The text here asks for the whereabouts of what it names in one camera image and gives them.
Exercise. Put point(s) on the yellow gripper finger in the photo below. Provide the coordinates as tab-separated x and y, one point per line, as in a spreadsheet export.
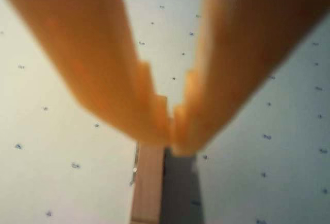
245	41
85	54

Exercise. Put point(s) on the wooden clothespin with metal spring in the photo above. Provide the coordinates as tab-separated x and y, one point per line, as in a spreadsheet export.
148	182

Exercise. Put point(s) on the white dotted mat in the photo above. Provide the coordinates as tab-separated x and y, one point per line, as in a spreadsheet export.
64	182

